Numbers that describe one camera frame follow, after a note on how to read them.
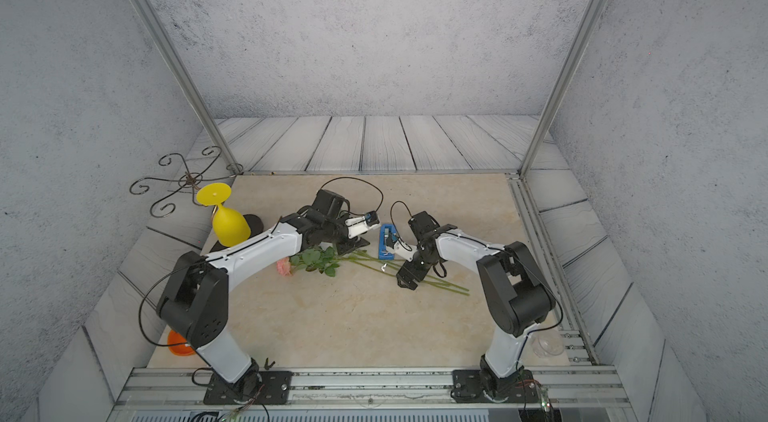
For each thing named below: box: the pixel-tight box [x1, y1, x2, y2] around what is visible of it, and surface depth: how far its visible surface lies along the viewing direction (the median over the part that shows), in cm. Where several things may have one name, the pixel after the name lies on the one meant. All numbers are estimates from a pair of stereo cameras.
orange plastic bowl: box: [167, 330, 196, 356], surface depth 77 cm
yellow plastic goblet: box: [196, 183, 251, 247], surface depth 76 cm
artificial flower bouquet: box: [276, 246, 470, 296], surface depth 95 cm
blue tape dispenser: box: [378, 224, 398, 260], surface depth 98 cm
